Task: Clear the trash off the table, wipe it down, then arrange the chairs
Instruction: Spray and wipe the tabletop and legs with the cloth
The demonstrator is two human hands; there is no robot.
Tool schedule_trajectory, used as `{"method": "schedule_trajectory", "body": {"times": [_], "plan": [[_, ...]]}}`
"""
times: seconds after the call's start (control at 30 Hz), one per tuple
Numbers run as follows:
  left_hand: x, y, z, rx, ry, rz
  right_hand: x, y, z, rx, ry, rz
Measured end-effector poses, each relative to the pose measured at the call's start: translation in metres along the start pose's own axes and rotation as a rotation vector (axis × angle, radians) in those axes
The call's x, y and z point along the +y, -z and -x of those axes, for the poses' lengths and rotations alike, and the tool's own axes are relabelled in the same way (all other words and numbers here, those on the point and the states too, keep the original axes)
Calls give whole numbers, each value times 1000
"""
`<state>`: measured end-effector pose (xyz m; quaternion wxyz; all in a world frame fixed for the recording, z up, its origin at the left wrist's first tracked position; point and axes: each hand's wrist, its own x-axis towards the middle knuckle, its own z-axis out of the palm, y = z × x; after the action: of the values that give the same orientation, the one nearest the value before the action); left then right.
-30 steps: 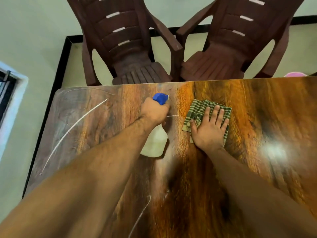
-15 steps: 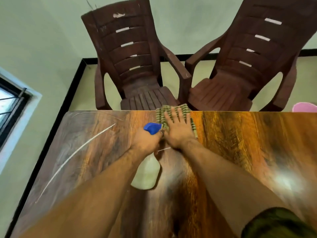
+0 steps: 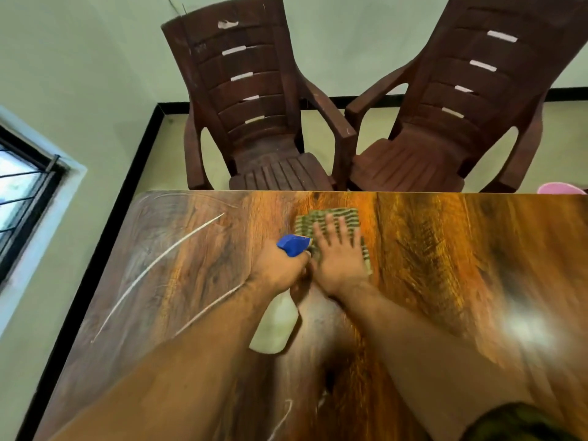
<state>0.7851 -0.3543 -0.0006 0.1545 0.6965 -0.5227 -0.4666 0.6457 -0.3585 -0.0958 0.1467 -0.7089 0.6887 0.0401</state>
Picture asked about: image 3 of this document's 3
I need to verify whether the green checked cleaning cloth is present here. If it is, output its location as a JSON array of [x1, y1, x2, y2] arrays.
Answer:
[[293, 208, 373, 275]]

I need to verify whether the person's right hand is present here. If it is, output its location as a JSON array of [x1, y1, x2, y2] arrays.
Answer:
[[310, 214, 371, 299]]

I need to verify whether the window with black metal grille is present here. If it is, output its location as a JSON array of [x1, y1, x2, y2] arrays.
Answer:
[[0, 125, 70, 284]]

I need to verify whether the person's left hand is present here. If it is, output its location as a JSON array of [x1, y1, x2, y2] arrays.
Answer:
[[248, 241, 314, 303]]

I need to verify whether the dark green shirt sleeve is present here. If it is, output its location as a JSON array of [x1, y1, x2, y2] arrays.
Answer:
[[459, 402, 583, 441]]

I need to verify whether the pink plastic basin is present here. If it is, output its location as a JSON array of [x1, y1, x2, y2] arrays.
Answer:
[[537, 182, 588, 195]]

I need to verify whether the dark brown plastic armchair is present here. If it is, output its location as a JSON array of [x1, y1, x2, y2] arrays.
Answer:
[[161, 0, 358, 192], [345, 0, 588, 194]]

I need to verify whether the white spray bottle blue nozzle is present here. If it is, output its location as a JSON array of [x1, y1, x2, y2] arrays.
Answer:
[[249, 234, 313, 355]]

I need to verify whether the person's right forearm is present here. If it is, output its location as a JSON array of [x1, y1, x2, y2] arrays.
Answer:
[[331, 280, 540, 441]]

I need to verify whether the person's left forearm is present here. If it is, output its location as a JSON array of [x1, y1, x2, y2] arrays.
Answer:
[[46, 277, 297, 441]]

